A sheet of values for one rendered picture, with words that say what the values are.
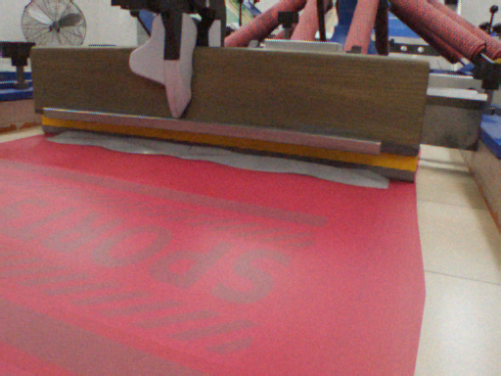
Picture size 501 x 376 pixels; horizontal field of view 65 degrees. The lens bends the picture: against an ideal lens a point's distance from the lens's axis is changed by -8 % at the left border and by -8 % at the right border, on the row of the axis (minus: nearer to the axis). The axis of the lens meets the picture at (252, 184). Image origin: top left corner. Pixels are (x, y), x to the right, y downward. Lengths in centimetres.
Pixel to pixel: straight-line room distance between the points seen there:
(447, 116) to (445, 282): 23
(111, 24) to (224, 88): 557
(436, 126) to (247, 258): 26
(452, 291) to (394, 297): 3
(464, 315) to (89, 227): 19
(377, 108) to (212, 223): 17
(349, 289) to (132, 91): 30
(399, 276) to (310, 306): 5
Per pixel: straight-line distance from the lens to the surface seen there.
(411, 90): 34
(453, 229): 27
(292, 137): 34
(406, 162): 36
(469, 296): 20
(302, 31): 96
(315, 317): 16
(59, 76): 49
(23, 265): 21
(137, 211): 26
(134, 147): 42
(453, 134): 42
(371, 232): 25
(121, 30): 581
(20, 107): 57
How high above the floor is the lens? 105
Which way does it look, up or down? 17 degrees down
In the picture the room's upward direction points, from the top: 3 degrees clockwise
